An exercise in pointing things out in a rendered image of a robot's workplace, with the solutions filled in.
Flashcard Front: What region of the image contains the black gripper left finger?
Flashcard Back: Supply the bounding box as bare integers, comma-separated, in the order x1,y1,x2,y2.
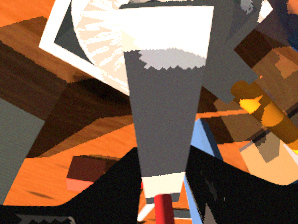
0,147,142,224

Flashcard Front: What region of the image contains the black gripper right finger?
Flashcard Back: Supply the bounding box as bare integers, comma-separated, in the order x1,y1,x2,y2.
185,145,298,224

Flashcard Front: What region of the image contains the white cylinder with grey end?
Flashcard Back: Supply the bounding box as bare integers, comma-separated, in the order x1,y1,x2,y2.
137,204,156,221

